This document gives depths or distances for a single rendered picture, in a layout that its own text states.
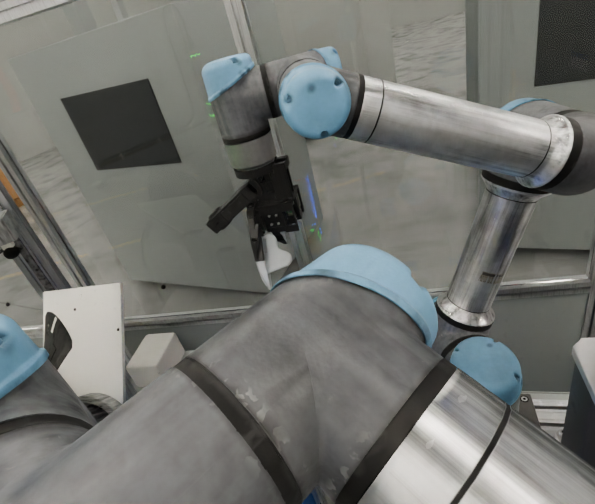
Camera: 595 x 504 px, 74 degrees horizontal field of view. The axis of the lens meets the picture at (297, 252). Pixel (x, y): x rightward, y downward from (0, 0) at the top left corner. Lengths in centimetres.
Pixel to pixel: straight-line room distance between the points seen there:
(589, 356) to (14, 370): 45
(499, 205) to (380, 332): 61
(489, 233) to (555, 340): 86
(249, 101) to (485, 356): 59
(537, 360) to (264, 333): 152
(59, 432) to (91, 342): 105
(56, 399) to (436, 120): 44
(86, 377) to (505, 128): 112
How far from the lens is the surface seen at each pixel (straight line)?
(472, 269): 82
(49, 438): 19
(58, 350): 93
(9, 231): 136
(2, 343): 22
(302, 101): 45
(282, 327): 16
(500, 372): 80
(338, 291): 17
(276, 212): 64
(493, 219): 77
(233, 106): 59
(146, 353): 156
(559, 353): 164
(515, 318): 148
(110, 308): 120
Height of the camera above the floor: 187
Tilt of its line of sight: 31 degrees down
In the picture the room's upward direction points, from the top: 16 degrees counter-clockwise
